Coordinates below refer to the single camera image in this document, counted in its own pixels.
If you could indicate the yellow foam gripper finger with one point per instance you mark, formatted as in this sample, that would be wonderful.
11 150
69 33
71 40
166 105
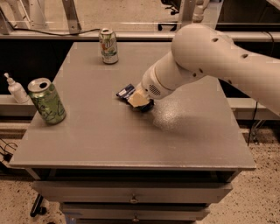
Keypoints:
139 98

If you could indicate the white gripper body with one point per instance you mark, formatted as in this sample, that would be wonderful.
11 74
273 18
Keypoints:
150 84

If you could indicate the blue rxbar blueberry bar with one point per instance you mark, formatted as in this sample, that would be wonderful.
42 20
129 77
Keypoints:
125 93

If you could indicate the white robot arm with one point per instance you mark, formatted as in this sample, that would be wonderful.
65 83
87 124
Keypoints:
198 51

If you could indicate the white 7up can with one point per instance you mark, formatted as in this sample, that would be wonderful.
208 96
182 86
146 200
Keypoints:
108 43

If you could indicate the green soda can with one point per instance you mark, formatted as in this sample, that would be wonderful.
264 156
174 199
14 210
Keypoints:
47 100

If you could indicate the grey drawer cabinet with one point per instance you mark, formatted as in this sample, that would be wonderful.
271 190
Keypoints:
190 136

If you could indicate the upper drawer front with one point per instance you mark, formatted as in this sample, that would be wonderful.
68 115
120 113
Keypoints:
132 192

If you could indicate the drawer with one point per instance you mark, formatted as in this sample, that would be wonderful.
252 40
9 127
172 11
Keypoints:
132 192
142 212

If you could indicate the white pump bottle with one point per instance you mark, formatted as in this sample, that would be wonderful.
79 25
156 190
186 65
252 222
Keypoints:
16 90

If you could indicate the lower drawer front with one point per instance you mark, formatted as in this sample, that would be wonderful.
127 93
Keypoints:
142 212

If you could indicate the black cabinet caster wheel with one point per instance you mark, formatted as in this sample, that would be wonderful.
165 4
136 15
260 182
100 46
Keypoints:
37 208

